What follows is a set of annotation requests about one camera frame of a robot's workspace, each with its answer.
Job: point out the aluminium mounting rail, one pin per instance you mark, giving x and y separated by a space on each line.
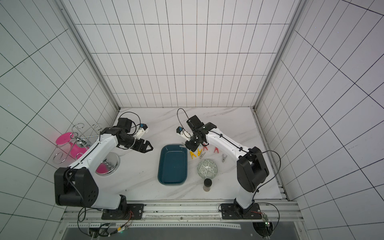
194 214

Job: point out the silver wire glass rack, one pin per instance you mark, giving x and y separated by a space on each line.
80 129

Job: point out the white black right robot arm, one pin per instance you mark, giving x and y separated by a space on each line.
252 170

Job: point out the black cap spice jar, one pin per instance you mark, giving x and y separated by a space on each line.
207 185

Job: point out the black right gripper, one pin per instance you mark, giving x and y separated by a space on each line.
194 142

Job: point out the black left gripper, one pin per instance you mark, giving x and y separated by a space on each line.
144 147

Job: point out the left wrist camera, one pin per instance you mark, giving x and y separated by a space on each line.
141 131

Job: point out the teal plastic storage box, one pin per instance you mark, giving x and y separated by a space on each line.
173 165

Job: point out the green patterned ceramic bowl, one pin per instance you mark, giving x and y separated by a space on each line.
207 169

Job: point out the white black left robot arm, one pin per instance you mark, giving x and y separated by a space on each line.
75 186

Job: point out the pink wine glass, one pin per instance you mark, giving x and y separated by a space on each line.
78 147

